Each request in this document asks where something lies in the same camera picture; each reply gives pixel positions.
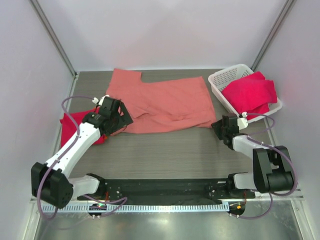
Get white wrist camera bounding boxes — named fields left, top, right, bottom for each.
left=92, top=94, right=110, bottom=106
left=237, top=112, right=249, bottom=130

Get salmon pink t-shirt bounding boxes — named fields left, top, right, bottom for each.
left=106, top=68, right=217, bottom=134

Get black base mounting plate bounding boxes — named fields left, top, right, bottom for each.
left=90, top=178, right=256, bottom=201

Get left aluminium frame post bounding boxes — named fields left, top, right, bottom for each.
left=29, top=0, right=77, bottom=78

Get white plastic laundry basket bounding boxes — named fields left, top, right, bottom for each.
left=208, top=64, right=283, bottom=124

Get aluminium frame post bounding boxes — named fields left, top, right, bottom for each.
left=251, top=0, right=297, bottom=71
left=29, top=0, right=77, bottom=78

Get crimson t-shirt in basket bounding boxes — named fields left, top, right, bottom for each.
left=222, top=71, right=278, bottom=114

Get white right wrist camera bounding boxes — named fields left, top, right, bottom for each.
left=237, top=112, right=249, bottom=130

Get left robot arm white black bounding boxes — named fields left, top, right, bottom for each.
left=31, top=95, right=133, bottom=209

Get right aluminium frame post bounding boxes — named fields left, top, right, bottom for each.
left=251, top=0, right=297, bottom=71

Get folded crimson t-shirt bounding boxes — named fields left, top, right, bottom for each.
left=60, top=109, right=98, bottom=148

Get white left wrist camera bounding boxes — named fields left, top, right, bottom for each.
left=92, top=94, right=110, bottom=106

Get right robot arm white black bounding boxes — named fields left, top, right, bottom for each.
left=211, top=112, right=298, bottom=198

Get perforated aluminium rail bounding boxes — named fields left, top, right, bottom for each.
left=58, top=202, right=230, bottom=213

